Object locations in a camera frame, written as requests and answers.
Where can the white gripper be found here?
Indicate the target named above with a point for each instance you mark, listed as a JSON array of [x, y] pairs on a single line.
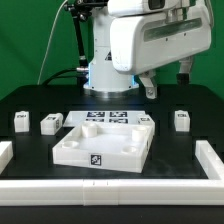
[[142, 43]]

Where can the white square tabletop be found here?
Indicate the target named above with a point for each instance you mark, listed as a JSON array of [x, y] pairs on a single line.
[[110, 146]]

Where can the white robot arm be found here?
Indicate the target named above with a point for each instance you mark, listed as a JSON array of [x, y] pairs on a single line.
[[103, 79]]

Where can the white U-shaped fence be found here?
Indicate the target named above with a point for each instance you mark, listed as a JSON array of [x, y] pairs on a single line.
[[208, 191]]

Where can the white marker base plate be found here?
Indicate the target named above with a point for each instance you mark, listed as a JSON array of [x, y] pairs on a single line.
[[76, 117]]

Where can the black camera stand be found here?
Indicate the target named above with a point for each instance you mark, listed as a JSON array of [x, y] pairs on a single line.
[[80, 11]]

